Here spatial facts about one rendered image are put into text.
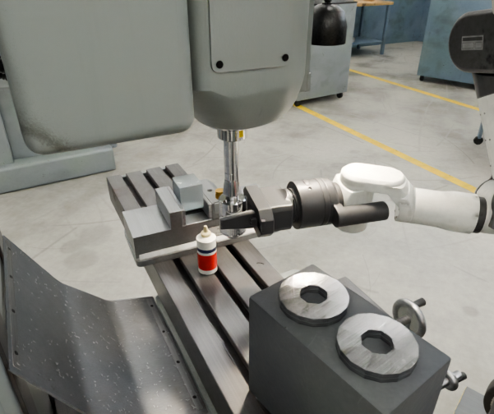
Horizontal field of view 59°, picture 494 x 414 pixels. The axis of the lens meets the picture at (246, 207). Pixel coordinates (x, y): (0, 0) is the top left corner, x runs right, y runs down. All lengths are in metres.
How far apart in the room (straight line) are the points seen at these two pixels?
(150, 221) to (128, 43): 0.56
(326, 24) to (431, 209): 0.36
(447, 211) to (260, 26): 0.46
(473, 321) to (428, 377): 1.91
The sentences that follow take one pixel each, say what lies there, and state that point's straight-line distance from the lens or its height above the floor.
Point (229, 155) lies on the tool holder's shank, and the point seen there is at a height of 1.25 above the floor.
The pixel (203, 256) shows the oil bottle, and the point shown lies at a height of 1.00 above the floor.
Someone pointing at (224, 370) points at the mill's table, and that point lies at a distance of 0.74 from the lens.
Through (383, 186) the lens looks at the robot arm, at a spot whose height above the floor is 1.18.
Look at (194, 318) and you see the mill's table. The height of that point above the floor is 0.95.
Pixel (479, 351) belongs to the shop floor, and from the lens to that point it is 2.30.
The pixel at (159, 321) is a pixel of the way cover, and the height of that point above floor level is 0.88.
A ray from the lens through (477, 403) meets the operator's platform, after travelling 1.54.
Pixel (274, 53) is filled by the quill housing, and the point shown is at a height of 1.42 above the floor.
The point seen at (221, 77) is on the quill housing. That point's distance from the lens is 0.55.
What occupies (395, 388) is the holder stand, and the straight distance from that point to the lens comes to 0.51.
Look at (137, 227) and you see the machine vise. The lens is 0.97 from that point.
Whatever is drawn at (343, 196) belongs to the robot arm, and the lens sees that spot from 0.79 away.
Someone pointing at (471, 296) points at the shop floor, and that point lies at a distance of 2.58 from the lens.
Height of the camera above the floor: 1.52
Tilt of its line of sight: 30 degrees down
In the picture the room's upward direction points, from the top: straight up
